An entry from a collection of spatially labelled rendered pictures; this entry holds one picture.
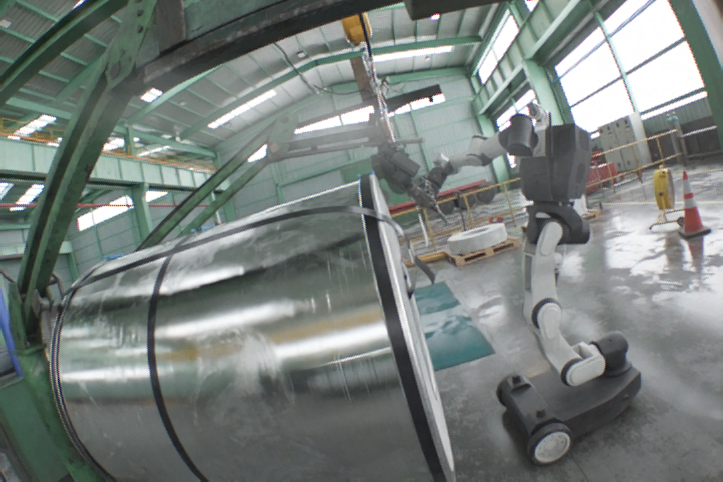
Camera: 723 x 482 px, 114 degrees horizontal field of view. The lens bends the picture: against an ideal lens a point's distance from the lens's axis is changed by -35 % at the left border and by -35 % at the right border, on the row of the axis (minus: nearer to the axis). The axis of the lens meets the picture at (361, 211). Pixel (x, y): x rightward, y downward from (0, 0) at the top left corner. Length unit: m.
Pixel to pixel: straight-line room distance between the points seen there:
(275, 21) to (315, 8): 0.09
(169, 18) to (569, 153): 1.39
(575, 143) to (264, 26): 1.15
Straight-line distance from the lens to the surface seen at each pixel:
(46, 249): 1.47
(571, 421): 1.73
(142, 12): 1.07
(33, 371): 2.01
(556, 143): 1.51
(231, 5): 0.91
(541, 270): 1.56
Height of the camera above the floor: 1.23
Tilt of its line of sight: 1 degrees up
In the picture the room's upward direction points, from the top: 16 degrees counter-clockwise
